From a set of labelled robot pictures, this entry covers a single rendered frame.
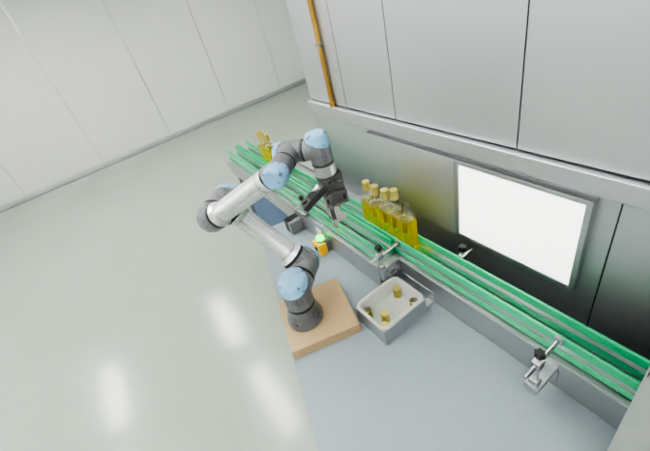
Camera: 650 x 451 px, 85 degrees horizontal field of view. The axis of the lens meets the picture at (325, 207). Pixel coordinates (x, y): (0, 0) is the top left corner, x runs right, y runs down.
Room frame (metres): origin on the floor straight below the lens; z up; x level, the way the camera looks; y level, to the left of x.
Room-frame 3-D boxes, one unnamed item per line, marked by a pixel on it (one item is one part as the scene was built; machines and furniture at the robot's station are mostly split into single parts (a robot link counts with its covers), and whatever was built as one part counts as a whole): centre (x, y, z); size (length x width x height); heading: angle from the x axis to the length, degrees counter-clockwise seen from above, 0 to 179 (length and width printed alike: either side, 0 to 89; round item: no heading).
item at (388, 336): (0.95, -0.17, 0.79); 0.27 x 0.17 x 0.08; 117
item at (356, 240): (1.89, 0.23, 0.93); 1.75 x 0.01 x 0.08; 27
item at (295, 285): (1.02, 0.20, 0.96); 0.13 x 0.12 x 0.14; 159
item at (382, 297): (0.93, -0.15, 0.80); 0.22 x 0.17 x 0.09; 117
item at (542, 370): (0.51, -0.47, 0.90); 0.17 x 0.05 x 0.23; 117
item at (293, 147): (1.09, 0.07, 1.49); 0.11 x 0.11 x 0.08; 69
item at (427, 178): (1.07, -0.48, 1.15); 0.90 x 0.03 x 0.34; 27
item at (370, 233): (1.92, 0.16, 0.93); 1.75 x 0.01 x 0.08; 27
